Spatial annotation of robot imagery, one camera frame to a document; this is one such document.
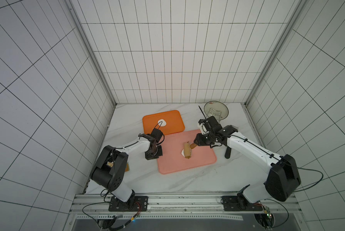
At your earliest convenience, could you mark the black handled metal scraper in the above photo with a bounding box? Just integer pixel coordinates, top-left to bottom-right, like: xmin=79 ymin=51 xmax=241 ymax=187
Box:
xmin=224 ymin=146 xmax=232 ymax=159

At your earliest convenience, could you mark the white dough on orange mat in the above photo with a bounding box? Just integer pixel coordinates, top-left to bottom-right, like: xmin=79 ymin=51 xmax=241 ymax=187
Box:
xmin=158 ymin=119 xmax=167 ymax=127

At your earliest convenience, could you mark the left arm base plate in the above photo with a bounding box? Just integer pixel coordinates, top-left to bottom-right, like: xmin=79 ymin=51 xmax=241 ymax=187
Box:
xmin=108 ymin=196 xmax=148 ymax=212

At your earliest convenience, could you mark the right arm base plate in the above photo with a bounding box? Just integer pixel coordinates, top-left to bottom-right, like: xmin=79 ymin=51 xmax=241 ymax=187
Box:
xmin=220 ymin=185 xmax=263 ymax=212

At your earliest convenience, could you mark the wooden dough roller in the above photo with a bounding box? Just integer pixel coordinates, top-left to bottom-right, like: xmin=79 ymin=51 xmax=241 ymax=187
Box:
xmin=183 ymin=142 xmax=197 ymax=159

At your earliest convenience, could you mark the pink silicone mat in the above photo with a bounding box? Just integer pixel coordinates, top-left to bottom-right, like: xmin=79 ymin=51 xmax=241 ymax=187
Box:
xmin=156 ymin=128 xmax=218 ymax=175

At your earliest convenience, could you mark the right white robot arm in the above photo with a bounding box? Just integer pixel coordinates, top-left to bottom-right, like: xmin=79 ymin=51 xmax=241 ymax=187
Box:
xmin=194 ymin=116 xmax=301 ymax=204

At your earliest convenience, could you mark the orange silicone mat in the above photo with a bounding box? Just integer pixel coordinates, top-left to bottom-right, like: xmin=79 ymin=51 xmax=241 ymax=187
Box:
xmin=142 ymin=110 xmax=185 ymax=135

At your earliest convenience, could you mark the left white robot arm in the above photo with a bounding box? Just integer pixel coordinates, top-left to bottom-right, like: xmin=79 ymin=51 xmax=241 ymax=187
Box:
xmin=90 ymin=128 xmax=164 ymax=205

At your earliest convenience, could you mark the aluminium mounting rail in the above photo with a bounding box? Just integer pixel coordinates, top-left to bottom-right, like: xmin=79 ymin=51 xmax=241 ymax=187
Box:
xmin=64 ymin=192 xmax=308 ymax=231

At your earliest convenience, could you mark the green orange flour packet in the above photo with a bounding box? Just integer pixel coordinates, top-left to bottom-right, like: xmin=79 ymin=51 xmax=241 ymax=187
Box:
xmin=125 ymin=162 xmax=130 ymax=172

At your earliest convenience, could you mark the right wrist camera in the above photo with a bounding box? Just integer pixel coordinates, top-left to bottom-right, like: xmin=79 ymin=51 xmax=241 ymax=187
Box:
xmin=198 ymin=119 xmax=208 ymax=134

